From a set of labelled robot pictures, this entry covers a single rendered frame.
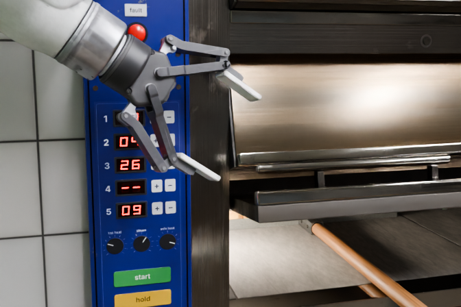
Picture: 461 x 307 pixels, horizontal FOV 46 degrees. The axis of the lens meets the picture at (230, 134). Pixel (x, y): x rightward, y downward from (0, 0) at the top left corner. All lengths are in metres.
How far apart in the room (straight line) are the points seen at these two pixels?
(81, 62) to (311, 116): 0.42
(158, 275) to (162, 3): 0.43
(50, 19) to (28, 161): 0.28
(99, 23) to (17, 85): 0.22
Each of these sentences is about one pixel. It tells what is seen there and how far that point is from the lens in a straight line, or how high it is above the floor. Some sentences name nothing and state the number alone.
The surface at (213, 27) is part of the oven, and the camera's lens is 0.89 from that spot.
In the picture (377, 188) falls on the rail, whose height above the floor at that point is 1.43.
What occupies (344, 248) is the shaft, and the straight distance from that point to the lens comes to 1.24.
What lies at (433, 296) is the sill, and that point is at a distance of 1.16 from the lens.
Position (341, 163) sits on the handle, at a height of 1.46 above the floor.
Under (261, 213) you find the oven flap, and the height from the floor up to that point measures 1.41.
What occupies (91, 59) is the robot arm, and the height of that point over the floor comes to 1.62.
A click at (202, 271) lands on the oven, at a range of 0.96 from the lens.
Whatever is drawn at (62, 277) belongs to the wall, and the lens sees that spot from 0.94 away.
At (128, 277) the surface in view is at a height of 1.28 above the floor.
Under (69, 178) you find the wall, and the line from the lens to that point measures 0.89.
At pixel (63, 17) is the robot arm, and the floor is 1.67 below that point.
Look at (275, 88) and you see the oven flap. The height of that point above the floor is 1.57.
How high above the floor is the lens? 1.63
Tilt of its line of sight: 9 degrees down
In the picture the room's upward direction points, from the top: straight up
